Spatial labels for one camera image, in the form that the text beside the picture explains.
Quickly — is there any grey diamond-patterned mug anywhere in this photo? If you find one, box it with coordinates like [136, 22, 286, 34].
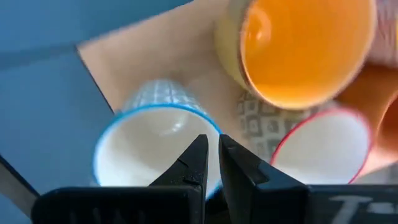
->
[236, 91, 373, 185]

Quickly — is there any red floral-patterned cream mug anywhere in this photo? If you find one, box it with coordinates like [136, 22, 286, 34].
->
[368, 0, 398, 68]

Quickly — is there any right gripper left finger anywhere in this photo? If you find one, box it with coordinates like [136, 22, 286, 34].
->
[149, 134, 209, 191]

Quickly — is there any wooden shelf with black frame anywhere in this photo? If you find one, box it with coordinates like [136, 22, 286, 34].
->
[75, 0, 398, 187]

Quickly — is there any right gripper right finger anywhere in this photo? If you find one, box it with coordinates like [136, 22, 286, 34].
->
[218, 134, 309, 224]

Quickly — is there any plain orange mug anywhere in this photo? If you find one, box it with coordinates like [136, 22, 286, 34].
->
[337, 62, 398, 177]

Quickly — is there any green lattice-patterned mug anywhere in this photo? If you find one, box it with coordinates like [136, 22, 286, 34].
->
[92, 78, 223, 200]

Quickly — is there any yellow mug with white handle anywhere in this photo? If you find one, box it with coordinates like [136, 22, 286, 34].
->
[213, 0, 379, 111]

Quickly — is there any blue-grey table mat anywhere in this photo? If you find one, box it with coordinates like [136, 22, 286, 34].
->
[0, 0, 193, 224]

